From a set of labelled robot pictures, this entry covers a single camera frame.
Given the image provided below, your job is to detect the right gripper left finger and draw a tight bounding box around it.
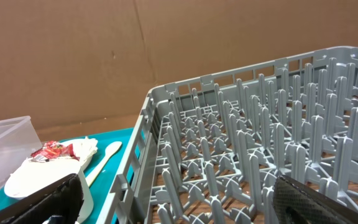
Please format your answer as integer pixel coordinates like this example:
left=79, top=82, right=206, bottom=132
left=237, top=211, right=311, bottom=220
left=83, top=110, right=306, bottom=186
left=0, top=174, right=84, bottom=224

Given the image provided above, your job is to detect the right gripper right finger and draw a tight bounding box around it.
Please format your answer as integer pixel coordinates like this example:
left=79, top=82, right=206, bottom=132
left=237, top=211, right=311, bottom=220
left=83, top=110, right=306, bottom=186
left=272, top=175, right=358, bottom=224

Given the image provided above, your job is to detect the grey dishwasher rack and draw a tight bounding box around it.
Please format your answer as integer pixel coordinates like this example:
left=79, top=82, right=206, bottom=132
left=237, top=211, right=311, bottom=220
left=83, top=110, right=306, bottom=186
left=97, top=46, right=358, bottom=223

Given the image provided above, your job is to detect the white paper cup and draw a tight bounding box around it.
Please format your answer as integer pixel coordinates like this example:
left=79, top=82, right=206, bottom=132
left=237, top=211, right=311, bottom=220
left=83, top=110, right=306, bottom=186
left=4, top=157, right=94, bottom=223

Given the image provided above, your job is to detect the teal serving tray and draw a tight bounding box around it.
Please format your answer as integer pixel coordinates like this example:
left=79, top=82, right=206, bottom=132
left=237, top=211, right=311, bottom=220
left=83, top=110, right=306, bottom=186
left=0, top=128, right=134, bottom=223

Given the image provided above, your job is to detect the red snack wrapper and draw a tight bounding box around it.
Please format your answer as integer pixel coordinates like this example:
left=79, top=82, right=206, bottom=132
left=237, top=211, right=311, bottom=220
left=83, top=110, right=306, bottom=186
left=30, top=141, right=79, bottom=162

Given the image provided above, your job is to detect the crumpled white napkin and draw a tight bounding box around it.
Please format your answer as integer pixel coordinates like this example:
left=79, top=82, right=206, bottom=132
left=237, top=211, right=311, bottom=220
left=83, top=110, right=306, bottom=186
left=73, top=136, right=99, bottom=166

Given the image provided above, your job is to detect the yellow plastic spoon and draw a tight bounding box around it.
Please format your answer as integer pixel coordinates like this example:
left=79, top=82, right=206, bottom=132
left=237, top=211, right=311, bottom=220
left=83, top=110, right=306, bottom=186
left=86, top=141, right=122, bottom=187

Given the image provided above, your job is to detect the clear plastic bin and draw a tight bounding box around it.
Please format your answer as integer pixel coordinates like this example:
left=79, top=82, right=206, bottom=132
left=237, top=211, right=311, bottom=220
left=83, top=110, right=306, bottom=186
left=0, top=116, right=42, bottom=189

